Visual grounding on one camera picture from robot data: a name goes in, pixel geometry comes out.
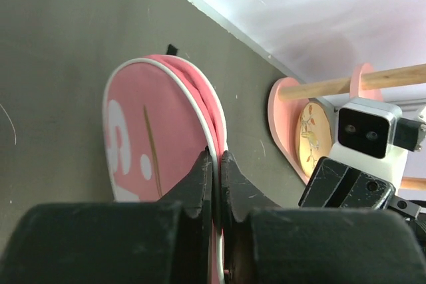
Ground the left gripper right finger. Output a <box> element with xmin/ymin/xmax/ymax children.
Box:
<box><xmin>221</xmin><ymin>152</ymin><xmax>425</xmax><ymax>283</ymax></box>

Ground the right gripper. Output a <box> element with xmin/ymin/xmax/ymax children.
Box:
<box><xmin>298</xmin><ymin>157</ymin><xmax>425</xmax><ymax>231</ymax></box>

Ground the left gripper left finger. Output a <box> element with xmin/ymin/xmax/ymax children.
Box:
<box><xmin>1</xmin><ymin>151</ymin><xmax>213</xmax><ymax>283</ymax></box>

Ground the pink racket bag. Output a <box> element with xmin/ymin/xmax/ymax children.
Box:
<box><xmin>102</xmin><ymin>53</ymin><xmax>229</xmax><ymax>284</ymax></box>

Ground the decorated round plate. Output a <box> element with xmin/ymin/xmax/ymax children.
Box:
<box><xmin>295</xmin><ymin>102</ymin><xmax>333</xmax><ymax>179</ymax></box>

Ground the pink three-tier shelf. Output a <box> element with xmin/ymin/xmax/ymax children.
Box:
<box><xmin>267</xmin><ymin>63</ymin><xmax>425</xmax><ymax>184</ymax></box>

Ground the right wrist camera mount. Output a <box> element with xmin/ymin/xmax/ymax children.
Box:
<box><xmin>329</xmin><ymin>97</ymin><xmax>425</xmax><ymax>189</ymax></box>

